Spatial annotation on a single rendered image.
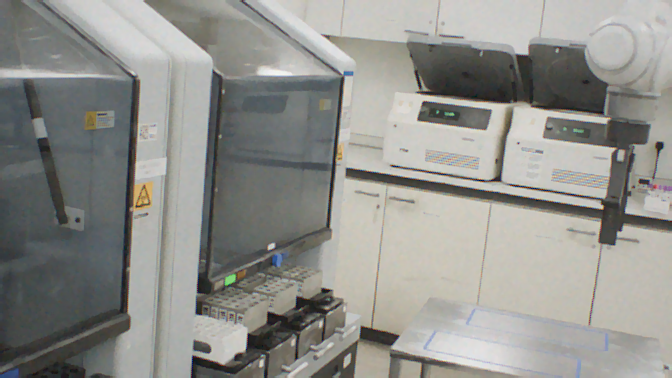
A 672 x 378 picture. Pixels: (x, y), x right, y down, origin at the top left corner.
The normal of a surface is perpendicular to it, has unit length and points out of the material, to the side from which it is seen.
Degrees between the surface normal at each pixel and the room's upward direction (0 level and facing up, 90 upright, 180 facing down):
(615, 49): 88
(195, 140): 90
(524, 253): 90
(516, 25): 90
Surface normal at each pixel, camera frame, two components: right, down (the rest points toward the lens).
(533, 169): -0.40, 0.11
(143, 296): 0.91, 0.16
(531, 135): -0.29, -0.40
